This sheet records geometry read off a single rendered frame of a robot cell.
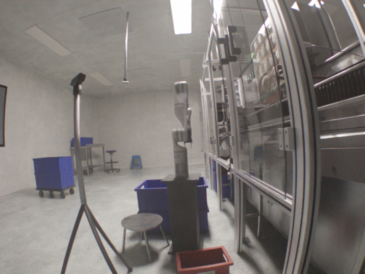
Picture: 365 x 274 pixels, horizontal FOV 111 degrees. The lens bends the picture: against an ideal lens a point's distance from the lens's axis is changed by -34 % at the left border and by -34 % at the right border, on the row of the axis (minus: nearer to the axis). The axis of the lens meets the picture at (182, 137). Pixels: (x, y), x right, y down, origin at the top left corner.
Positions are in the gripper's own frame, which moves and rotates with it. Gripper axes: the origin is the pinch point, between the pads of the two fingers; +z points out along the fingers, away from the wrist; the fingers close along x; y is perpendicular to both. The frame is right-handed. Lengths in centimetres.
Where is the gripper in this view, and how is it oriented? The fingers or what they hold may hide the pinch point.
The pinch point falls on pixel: (188, 149)
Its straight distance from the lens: 169.2
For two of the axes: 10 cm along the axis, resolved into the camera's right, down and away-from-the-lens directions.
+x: -9.9, 0.7, 1.5
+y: 1.6, 0.2, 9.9
